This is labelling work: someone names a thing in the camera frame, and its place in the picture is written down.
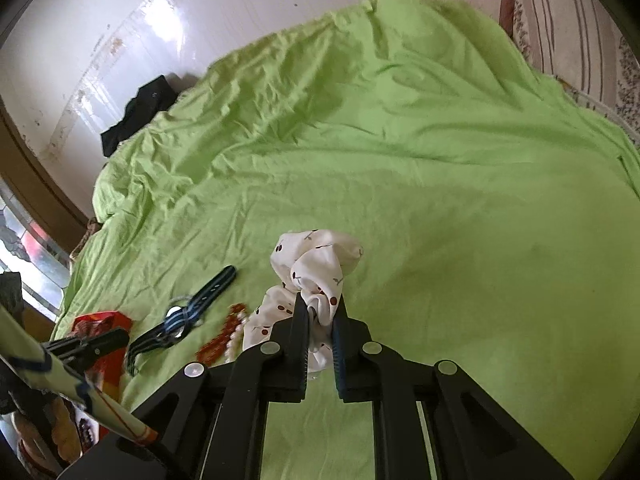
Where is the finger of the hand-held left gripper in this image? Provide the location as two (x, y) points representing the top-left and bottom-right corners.
(42, 327), (131, 362)

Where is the red cardboard box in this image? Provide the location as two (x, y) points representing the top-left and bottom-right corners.
(69, 310), (133, 403)

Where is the black cloth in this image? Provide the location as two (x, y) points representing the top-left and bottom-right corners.
(99, 74), (177, 159)

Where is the blue striped headband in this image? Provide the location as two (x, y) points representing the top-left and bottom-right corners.
(124, 264), (237, 377)

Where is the white pearl bracelet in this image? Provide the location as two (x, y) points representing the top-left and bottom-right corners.
(223, 310), (252, 363)

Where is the striped sofa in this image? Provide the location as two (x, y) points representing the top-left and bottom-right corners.
(499, 0), (640, 136)

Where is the white cherry print scrunchie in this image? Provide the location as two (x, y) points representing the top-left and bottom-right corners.
(242, 229), (365, 375)

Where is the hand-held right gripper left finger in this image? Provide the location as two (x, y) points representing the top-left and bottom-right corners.
(57, 292), (309, 480)

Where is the green bed sheet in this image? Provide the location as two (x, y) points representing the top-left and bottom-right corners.
(50, 0), (640, 480)

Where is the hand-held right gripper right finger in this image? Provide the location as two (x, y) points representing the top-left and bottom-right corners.
(331, 294), (577, 480)

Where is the red bead bracelet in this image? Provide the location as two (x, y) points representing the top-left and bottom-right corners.
(194, 302), (247, 363)

